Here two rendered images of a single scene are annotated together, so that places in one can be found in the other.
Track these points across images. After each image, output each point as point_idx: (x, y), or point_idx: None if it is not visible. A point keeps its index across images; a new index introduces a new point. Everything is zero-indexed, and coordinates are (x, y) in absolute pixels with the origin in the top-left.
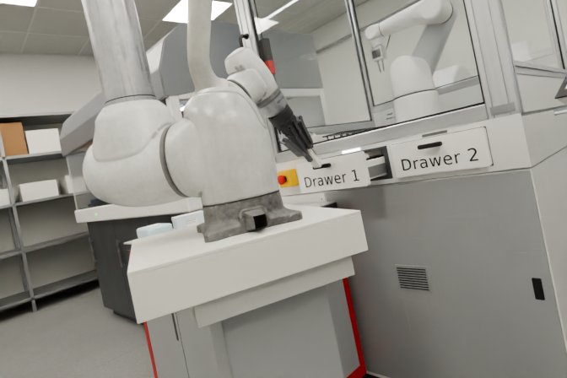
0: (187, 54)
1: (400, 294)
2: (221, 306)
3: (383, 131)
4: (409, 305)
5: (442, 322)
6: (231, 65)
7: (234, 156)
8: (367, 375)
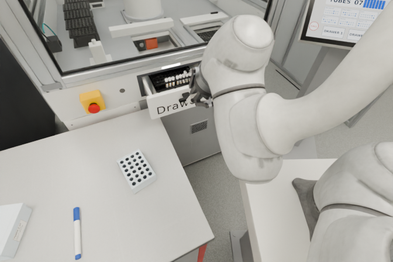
0: (357, 109)
1: (189, 136)
2: None
3: (203, 50)
4: (193, 138)
5: (208, 137)
6: (263, 61)
7: None
8: None
